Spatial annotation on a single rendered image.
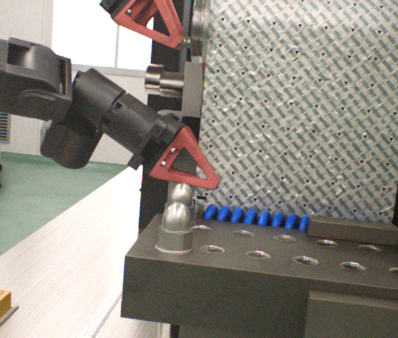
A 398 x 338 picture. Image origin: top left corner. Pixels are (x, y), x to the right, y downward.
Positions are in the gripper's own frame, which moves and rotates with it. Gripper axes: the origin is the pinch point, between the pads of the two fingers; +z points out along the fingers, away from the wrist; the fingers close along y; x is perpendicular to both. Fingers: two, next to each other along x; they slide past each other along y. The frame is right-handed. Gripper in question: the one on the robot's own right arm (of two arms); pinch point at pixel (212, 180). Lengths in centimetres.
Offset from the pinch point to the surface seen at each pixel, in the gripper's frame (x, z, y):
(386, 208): 9.4, 18.5, 0.3
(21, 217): -173, -85, -332
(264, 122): 9.4, 0.9, 0.3
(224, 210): -1.3, 3.1, 3.1
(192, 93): 6.5, -8.5, -7.1
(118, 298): -19.7, -1.0, -0.6
